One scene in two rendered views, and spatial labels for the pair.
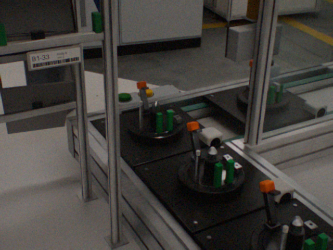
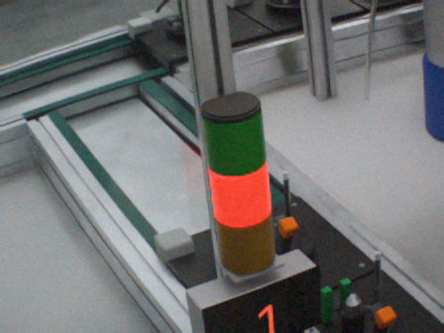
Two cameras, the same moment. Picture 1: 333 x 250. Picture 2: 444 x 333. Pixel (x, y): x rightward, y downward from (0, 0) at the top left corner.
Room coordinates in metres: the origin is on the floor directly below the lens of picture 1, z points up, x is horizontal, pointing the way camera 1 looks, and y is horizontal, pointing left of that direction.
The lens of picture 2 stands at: (1.84, -0.10, 1.80)
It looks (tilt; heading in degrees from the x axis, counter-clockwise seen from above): 29 degrees down; 188
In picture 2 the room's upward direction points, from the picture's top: 7 degrees counter-clockwise
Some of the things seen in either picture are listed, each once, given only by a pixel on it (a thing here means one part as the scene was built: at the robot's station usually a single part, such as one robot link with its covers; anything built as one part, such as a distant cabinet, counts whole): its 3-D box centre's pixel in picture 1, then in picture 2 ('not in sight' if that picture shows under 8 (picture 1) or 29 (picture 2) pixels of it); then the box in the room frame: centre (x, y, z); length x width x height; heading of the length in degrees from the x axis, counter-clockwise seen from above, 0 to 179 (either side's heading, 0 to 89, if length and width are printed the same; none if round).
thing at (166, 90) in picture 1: (145, 103); not in sight; (1.30, 0.07, 0.93); 0.21 x 0.07 x 0.06; 120
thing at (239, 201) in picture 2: not in sight; (240, 187); (1.06, -0.19, 1.33); 0.05 x 0.05 x 0.05
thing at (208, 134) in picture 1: (155, 115); not in sight; (1.07, 0.03, 1.01); 0.24 x 0.24 x 0.13; 30
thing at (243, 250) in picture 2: (258, 5); (245, 236); (1.06, -0.19, 1.28); 0.05 x 0.05 x 0.05
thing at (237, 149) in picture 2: not in sight; (234, 136); (1.06, -0.19, 1.38); 0.05 x 0.05 x 0.05
